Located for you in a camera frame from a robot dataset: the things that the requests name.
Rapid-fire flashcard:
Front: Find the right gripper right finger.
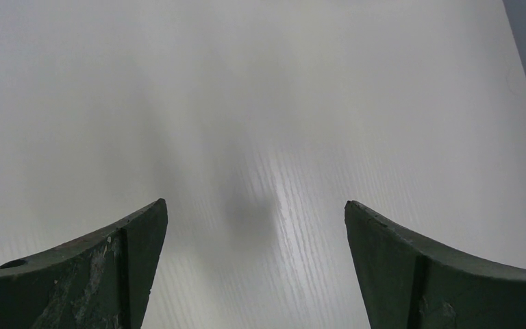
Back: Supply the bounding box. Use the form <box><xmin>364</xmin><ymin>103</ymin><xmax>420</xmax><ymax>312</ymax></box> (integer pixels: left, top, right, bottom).
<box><xmin>345</xmin><ymin>201</ymin><xmax>526</xmax><ymax>328</ymax></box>

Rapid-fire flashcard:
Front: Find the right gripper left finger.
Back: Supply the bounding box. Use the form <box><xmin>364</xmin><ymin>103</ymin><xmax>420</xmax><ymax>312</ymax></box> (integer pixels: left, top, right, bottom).
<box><xmin>0</xmin><ymin>199</ymin><xmax>168</xmax><ymax>328</ymax></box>

